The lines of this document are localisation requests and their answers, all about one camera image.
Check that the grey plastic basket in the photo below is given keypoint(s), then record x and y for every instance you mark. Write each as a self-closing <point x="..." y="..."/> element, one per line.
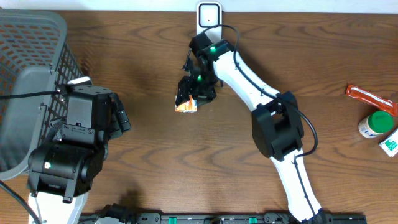
<point x="35" y="61"/>

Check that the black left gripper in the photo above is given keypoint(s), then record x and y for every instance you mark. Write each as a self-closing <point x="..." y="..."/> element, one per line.
<point x="117" y="116"/>

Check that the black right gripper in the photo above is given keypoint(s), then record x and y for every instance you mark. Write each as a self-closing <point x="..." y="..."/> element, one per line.
<point x="186" y="88"/>

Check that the white medicine box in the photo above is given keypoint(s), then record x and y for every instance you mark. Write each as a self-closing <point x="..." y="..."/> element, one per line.
<point x="389" y="145"/>

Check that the orange Top chocolate bar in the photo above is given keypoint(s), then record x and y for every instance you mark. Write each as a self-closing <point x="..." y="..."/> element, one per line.
<point x="365" y="96"/>

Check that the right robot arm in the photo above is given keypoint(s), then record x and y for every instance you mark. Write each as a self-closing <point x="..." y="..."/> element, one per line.
<point x="277" y="128"/>

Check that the small orange box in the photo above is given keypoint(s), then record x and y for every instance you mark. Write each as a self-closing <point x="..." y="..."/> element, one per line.
<point x="186" y="106"/>

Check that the green-capped white bottle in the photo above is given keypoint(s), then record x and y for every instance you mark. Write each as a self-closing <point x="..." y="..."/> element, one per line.
<point x="376" y="124"/>

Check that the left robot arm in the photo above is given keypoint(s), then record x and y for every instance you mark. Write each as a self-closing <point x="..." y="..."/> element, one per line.
<point x="62" y="168"/>

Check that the white barcode scanner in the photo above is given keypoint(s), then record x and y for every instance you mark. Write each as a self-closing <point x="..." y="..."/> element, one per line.
<point x="209" y="13"/>

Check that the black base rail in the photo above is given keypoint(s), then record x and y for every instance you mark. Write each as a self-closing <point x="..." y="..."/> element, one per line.
<point x="119" y="214"/>

